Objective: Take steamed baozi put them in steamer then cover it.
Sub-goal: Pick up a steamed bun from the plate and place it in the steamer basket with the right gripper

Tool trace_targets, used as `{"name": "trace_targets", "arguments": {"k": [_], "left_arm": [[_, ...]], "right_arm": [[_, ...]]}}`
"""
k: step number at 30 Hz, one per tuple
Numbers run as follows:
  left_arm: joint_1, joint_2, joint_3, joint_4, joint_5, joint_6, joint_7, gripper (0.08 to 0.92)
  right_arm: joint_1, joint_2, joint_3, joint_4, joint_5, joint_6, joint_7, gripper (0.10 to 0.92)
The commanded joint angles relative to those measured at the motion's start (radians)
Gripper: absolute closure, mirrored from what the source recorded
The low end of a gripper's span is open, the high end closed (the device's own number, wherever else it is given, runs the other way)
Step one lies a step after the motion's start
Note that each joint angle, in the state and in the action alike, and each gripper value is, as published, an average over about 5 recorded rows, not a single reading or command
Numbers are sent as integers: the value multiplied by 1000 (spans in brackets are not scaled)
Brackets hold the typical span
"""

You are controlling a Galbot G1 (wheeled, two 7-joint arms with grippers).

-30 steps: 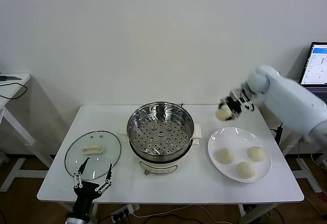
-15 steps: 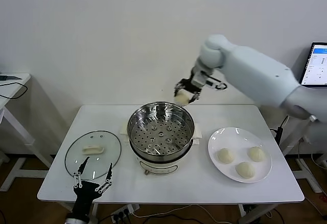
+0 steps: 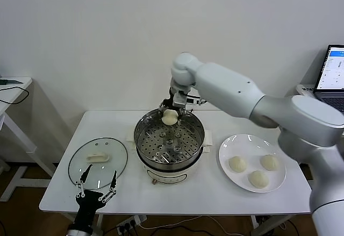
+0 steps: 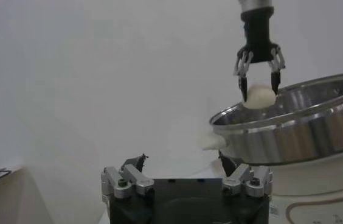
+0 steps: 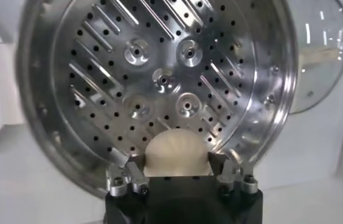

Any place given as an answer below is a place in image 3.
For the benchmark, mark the white laptop side table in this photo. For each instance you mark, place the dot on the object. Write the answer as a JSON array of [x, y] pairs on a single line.
[[305, 92]]

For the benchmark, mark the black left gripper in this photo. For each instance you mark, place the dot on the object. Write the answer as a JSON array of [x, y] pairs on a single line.
[[88, 203]]

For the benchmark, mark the round glass lid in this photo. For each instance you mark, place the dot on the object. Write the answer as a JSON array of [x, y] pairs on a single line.
[[113, 152]]

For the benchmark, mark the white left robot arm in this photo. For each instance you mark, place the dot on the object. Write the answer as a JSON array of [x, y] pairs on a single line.
[[80, 230]]

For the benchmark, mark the white steamed baozi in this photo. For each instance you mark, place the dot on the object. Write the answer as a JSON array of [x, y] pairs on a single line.
[[237, 164], [169, 117], [258, 179], [269, 163]]

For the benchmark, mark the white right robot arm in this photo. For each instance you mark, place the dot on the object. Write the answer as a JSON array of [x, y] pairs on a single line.
[[228, 91]]

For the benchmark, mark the white round plate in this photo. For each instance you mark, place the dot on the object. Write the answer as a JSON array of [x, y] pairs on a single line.
[[229, 150]]

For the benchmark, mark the dark flat device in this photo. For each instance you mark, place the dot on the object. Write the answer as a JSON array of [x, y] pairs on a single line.
[[10, 81]]

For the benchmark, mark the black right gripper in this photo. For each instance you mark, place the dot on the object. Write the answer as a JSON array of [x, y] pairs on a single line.
[[170, 103]]

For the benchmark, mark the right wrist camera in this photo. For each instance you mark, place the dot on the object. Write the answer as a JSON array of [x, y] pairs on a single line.
[[181, 100]]

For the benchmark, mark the cream electric cooker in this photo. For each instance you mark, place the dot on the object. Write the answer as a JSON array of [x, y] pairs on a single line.
[[166, 175]]

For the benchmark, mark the stainless steel steamer basket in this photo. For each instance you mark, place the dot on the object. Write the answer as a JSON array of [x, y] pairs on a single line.
[[150, 139]]

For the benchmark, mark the grey open laptop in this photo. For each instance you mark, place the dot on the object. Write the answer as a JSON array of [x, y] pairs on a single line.
[[333, 66]]

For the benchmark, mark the white power strip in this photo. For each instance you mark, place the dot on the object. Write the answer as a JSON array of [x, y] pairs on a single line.
[[129, 224]]

